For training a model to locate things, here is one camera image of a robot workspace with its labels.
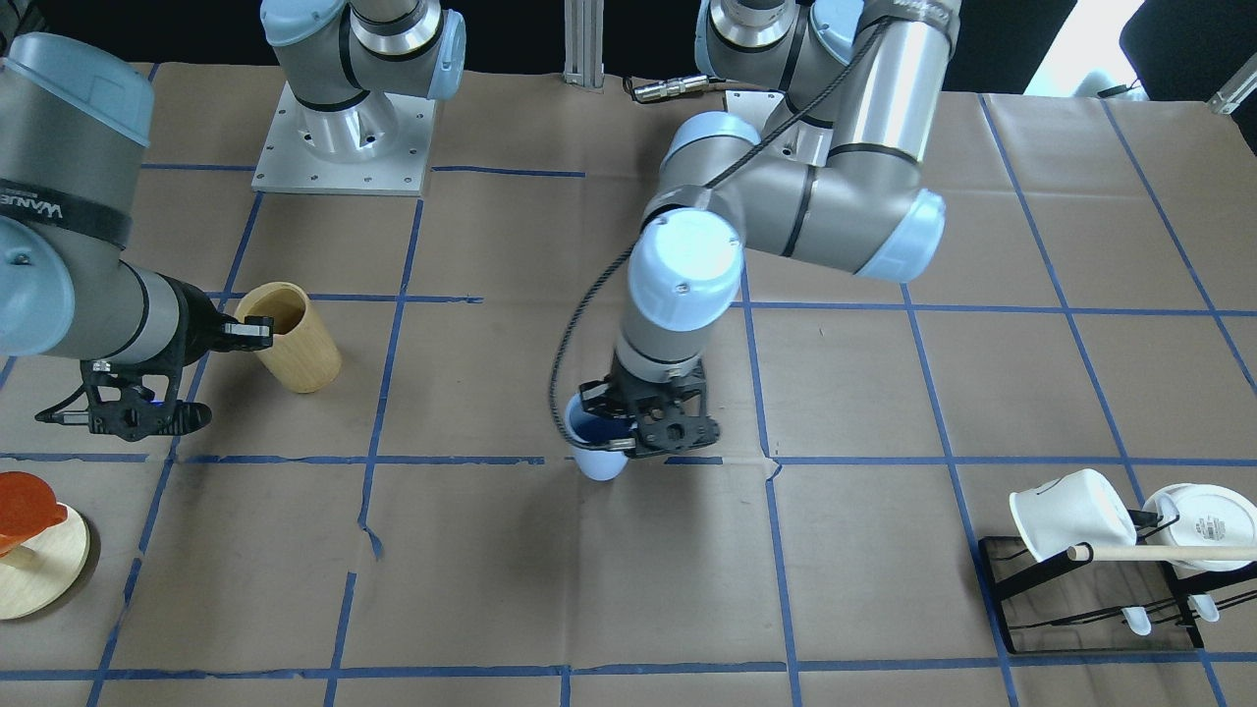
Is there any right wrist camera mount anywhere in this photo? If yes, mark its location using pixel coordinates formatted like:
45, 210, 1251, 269
34, 359, 212, 442

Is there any blue plastic cup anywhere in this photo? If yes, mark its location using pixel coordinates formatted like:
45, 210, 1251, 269
563, 394, 631, 481

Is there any white smiley mug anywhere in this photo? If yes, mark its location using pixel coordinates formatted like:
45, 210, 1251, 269
1143, 483, 1256, 547
1009, 468, 1138, 561

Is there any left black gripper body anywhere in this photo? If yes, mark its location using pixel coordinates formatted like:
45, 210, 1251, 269
591, 359, 711, 455

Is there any aluminium frame post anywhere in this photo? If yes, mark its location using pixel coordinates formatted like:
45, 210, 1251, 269
562, 0, 605, 92

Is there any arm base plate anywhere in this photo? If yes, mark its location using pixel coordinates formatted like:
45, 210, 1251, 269
724, 89, 832, 167
251, 86, 440, 198

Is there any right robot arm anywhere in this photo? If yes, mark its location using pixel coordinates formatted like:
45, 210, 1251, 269
1, 1, 468, 377

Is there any white smiley mug inner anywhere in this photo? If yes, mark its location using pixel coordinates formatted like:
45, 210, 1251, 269
1009, 468, 1138, 561

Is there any wooden mug tree stand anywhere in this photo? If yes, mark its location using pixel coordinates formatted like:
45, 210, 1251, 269
1, 503, 91, 621

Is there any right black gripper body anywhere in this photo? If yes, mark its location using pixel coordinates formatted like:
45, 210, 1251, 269
162, 277, 243, 377

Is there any orange red cup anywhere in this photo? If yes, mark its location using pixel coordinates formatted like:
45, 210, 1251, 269
1, 470, 68, 559

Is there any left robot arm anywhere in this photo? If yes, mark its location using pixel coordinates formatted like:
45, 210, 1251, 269
549, 1, 962, 479

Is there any black wire mug rack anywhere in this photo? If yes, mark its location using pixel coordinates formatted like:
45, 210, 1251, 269
978, 536, 1254, 655

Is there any bamboo cylinder holder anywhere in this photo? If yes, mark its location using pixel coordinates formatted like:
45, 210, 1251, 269
235, 282, 343, 394

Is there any white smiley mug outer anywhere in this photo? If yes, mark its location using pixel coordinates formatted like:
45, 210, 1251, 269
1143, 483, 1256, 547

